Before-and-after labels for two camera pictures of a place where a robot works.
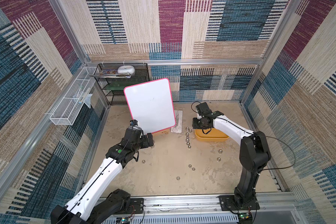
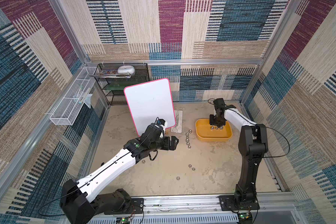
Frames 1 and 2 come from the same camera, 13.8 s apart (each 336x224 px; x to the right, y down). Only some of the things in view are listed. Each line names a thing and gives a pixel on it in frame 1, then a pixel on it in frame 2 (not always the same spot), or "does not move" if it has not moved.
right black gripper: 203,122 → 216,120
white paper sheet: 178,128 does not move
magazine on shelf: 112,73 does not move
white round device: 126,70 does not move
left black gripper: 146,143 → 173,144
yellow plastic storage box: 210,135 does not move
